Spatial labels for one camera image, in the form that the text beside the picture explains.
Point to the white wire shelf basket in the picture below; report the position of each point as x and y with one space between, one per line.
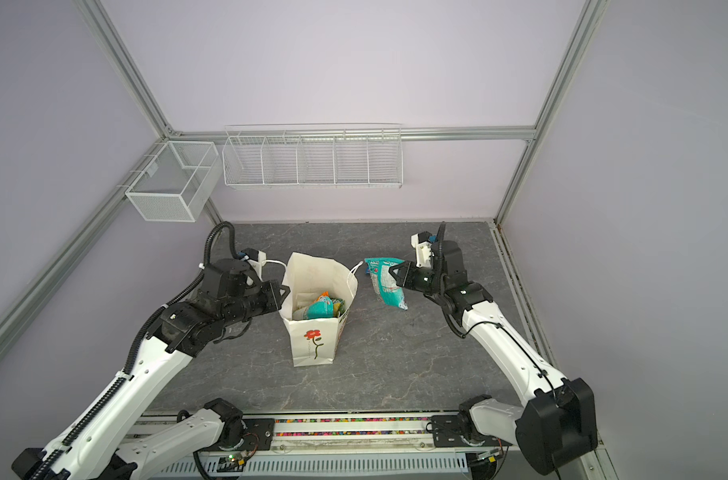
313 155

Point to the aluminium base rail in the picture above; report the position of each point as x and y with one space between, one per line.
315 446

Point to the white mesh box basket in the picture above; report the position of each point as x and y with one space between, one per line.
177 182

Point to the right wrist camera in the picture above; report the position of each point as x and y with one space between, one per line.
423 245

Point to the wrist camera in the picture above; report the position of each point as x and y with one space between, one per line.
256 258
423 245

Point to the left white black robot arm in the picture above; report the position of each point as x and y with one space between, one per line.
88 448

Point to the teal snack packet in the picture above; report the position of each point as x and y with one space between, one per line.
320 310

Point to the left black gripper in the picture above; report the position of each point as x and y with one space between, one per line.
271 297

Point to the white flower paper bag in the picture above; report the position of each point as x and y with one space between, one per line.
322 292

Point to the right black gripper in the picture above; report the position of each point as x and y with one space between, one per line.
412 277

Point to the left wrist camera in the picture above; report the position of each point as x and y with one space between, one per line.
256 258

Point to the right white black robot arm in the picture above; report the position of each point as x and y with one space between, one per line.
555 421

